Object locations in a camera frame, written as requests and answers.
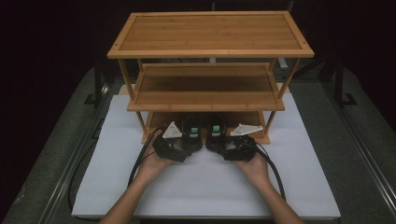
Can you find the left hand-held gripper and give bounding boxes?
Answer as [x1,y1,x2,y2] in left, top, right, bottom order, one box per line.
[151,120,191,163]

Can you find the aluminium rail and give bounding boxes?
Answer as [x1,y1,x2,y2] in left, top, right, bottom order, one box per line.
[322,83,396,220]
[36,83,110,224]

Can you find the black metal stand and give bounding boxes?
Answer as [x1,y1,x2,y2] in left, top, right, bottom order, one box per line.
[333,58,359,108]
[83,58,110,108]

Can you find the white board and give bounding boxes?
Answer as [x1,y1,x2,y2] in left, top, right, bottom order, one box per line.
[71,92,342,219]

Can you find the black green strapped sandal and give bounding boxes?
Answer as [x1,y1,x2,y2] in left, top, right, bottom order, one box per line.
[205,112,231,154]
[179,113,205,154]

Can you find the black cable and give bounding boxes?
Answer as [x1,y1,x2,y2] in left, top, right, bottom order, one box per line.
[67,139,98,214]
[246,139,287,202]
[127,125,165,189]

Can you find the person's left hand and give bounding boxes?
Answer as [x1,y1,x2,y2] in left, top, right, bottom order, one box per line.
[136,147,177,185]

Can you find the wooden three-tier shoe rack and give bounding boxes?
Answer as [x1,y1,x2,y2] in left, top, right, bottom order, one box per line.
[106,10,316,146]

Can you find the person's right hand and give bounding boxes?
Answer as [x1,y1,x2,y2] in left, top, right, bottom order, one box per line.
[233,151,272,189]

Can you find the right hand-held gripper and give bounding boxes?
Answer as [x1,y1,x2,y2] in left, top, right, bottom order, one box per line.
[217,123,264,163]

